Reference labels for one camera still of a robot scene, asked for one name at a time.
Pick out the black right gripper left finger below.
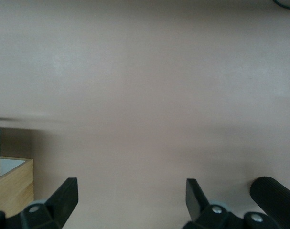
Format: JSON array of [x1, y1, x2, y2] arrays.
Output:
[[0, 177, 79, 229]]

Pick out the dark curved cable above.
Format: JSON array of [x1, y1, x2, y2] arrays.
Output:
[[270, 0, 290, 10]]

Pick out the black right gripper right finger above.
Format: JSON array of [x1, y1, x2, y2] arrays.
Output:
[[182, 178, 283, 229]]

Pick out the black ribbed vase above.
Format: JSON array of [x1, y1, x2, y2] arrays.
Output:
[[249, 176, 290, 229]]

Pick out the wooden drawer cabinet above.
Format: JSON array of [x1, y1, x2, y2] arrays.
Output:
[[0, 156, 35, 218]]

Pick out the brown table cover sheet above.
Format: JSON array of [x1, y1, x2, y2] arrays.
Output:
[[0, 0, 290, 229]]

